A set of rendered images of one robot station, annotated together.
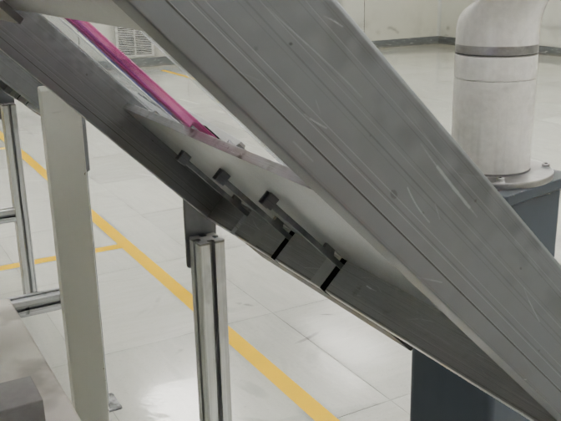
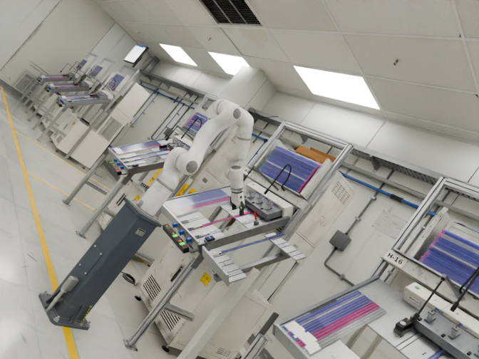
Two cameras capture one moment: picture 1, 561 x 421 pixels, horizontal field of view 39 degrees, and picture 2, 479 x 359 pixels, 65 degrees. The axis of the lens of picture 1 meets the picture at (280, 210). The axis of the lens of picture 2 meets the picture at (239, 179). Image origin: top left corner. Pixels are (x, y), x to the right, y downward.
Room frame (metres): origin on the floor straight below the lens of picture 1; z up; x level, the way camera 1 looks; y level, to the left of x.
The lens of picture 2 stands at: (3.36, -0.39, 1.02)
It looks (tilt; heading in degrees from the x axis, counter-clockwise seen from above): 4 degrees up; 170
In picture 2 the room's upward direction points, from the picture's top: 38 degrees clockwise
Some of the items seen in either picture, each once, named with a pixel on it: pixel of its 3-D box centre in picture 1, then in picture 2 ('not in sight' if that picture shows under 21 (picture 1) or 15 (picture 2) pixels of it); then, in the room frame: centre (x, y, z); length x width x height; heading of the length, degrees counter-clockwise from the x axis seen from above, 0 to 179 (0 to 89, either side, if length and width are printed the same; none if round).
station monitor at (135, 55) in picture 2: not in sight; (137, 56); (-3.57, -1.94, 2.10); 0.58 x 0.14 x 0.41; 29
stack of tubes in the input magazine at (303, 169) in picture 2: not in sight; (290, 171); (0.58, 0.38, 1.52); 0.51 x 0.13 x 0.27; 29
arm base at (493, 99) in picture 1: (492, 114); (154, 198); (1.19, -0.32, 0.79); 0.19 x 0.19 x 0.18
